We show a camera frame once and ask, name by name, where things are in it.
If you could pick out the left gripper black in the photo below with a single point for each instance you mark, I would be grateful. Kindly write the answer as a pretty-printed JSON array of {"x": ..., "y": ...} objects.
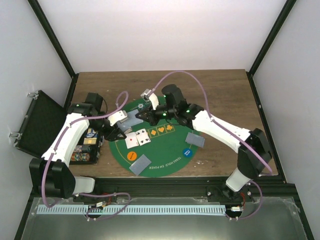
[{"x": 110, "y": 136}]

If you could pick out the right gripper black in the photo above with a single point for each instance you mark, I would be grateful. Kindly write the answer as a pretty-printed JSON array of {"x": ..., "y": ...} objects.
[{"x": 151, "y": 118}]

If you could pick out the queen face card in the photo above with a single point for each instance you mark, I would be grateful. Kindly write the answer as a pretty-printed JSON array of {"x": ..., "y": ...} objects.
[{"x": 132, "y": 119}]

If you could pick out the ace of diamonds card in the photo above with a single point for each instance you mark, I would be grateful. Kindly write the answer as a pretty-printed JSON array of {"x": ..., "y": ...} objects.
[{"x": 131, "y": 140}]

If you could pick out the three of clubs card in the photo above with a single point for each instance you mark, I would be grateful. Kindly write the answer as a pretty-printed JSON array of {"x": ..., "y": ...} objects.
[{"x": 142, "y": 136}]

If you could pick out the orange big blind button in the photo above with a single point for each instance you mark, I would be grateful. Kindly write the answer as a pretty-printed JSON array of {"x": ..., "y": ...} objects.
[{"x": 132, "y": 156}]

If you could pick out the dealt cards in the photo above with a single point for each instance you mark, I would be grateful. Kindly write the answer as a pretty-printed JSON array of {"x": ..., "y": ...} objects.
[
  {"x": 194, "y": 139},
  {"x": 140, "y": 165}
]

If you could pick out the blue small blind button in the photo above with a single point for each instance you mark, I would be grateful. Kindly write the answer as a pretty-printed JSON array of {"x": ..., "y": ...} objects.
[{"x": 187, "y": 152}]

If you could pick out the blue patterned card deck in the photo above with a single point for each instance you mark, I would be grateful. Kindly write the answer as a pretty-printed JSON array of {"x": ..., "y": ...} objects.
[{"x": 125, "y": 127}]

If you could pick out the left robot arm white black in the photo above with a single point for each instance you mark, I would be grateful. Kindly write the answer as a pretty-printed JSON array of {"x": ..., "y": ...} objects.
[{"x": 50, "y": 174}]

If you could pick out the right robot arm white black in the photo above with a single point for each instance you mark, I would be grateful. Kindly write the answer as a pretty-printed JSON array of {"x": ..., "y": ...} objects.
[{"x": 252, "y": 147}]

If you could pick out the black poker chip case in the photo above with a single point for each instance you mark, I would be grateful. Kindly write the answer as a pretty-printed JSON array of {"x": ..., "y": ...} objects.
[{"x": 87, "y": 150}]

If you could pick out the round green poker mat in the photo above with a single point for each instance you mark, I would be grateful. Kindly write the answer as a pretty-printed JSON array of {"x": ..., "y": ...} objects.
[{"x": 165, "y": 150}]

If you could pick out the light blue slotted strip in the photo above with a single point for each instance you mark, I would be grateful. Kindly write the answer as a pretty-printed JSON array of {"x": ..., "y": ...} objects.
[{"x": 68, "y": 209}]

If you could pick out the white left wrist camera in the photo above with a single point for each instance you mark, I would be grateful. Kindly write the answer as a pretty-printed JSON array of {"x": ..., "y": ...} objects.
[{"x": 119, "y": 116}]

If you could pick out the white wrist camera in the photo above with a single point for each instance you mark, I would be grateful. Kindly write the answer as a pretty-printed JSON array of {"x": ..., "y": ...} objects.
[
  {"x": 119, "y": 116},
  {"x": 150, "y": 97}
]

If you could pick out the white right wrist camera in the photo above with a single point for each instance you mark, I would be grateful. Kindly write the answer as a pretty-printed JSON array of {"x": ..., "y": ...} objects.
[{"x": 150, "y": 97}]

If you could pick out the black mounting rail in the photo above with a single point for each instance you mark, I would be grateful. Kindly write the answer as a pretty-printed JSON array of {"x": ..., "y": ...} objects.
[{"x": 211, "y": 188}]

